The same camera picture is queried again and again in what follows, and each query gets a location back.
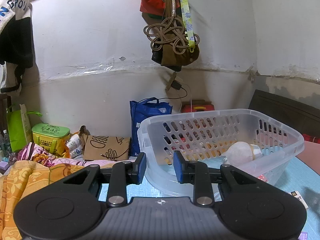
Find brown paper burger bag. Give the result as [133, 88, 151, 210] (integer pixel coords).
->
[79, 126, 131, 161]

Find white rolled sock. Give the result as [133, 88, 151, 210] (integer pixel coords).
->
[223, 141, 263, 167]

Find white snack packets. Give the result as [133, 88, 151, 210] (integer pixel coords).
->
[65, 134, 82, 158]

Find clear plastic perforated basket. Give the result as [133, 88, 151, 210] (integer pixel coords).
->
[137, 109, 304, 197]

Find red gift box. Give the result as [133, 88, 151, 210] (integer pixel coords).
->
[180, 100, 215, 113]

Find blue tote bag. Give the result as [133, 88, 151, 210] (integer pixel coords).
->
[129, 98, 172, 157]

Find green yellow lidded box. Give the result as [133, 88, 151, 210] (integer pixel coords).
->
[31, 123, 71, 157]

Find pink floral quilt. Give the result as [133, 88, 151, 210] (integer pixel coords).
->
[16, 142, 113, 169]

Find orange patterned blanket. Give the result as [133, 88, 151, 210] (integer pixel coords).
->
[1, 161, 83, 239]

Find small white card box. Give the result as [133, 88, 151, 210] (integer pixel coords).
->
[289, 191, 309, 210]

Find green paper bag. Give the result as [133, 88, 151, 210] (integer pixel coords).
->
[7, 104, 42, 152]

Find dark wooden headboard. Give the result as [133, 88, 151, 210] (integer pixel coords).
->
[249, 90, 319, 138]

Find black white hanging garment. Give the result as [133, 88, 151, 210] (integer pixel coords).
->
[1, 0, 34, 94]

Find black charger with cable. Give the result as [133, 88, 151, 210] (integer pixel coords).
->
[159, 72, 188, 100]

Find brown hanging bag with cord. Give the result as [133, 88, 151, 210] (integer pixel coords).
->
[143, 0, 200, 72]

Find green patterned lanyard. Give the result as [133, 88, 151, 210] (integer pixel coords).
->
[175, 0, 196, 53]

